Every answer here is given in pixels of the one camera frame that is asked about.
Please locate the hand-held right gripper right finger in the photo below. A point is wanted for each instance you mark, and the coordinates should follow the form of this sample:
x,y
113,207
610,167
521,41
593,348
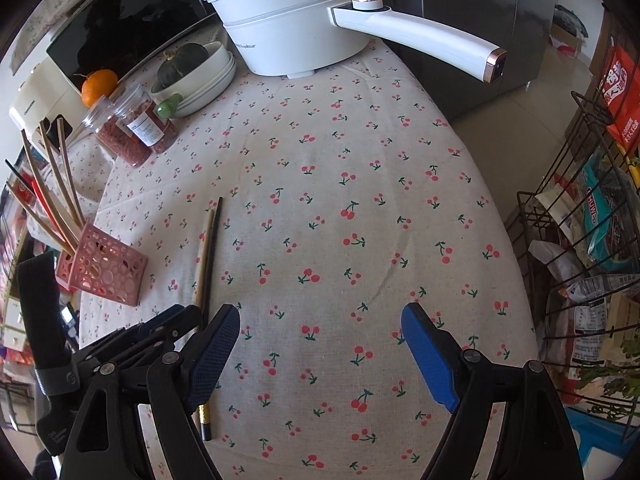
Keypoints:
x,y
430,360

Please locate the brown wooden chopstick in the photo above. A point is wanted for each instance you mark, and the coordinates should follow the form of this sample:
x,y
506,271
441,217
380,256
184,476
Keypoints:
x,y
205,255
70,175
35,220
45,185

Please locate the grey refrigerator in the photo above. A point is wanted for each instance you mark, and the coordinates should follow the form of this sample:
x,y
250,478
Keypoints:
x,y
450,10

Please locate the white electric pot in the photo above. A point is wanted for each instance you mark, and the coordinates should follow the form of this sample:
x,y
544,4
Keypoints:
x,y
285,35

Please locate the pink perforated utensil holder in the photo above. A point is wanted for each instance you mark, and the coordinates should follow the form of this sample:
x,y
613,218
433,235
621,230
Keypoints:
x,y
110,270

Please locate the red snack packet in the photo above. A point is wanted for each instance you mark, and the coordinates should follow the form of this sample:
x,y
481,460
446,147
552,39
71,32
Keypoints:
x,y
625,95

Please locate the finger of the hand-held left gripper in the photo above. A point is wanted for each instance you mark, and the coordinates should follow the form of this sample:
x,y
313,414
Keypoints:
x,y
185,325
160,320

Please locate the black chopstick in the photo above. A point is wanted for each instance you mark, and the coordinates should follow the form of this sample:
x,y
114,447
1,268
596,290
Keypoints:
x,y
17,174

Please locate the cherry print tablecloth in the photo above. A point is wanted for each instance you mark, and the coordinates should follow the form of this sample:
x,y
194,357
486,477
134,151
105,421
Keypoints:
x,y
350,160

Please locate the cardboard box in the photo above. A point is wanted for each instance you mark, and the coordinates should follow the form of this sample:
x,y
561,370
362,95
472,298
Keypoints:
x,y
565,35

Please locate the red chopstick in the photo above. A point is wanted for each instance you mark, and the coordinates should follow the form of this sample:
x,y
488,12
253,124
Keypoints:
x,y
47,215

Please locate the white bowl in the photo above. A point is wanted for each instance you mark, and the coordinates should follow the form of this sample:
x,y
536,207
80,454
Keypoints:
x,y
220,90
215,67

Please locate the white printed packet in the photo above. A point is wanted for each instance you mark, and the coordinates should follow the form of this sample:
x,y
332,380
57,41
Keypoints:
x,y
595,320

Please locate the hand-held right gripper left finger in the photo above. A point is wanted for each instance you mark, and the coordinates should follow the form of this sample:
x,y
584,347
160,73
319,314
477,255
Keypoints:
x,y
215,355

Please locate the white paper packet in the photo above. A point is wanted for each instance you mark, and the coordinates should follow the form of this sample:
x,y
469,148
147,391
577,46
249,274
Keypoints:
x,y
555,210

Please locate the bundle of chopsticks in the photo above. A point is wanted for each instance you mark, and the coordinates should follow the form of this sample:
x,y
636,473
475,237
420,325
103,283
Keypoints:
x,y
214,250

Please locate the orange fruit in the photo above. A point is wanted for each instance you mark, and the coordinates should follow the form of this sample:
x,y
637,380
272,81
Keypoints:
x,y
100,89

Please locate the blue snack packet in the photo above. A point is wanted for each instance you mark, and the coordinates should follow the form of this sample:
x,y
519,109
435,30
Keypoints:
x,y
605,210

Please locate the blue plastic stool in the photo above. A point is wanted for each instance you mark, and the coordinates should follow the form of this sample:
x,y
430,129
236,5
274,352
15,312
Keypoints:
x,y
595,435

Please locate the dark green squash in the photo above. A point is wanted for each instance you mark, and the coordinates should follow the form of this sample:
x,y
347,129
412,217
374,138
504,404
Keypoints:
x,y
177,67

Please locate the plastic jar of red beans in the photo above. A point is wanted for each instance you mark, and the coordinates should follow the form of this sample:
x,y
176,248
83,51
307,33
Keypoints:
x,y
120,142

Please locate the cream kitchen appliance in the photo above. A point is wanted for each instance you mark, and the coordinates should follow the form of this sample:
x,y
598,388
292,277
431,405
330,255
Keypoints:
x,y
35,105

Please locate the labelled jar of red beans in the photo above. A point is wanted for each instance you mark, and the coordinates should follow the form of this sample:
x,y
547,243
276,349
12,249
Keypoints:
x,y
145,127

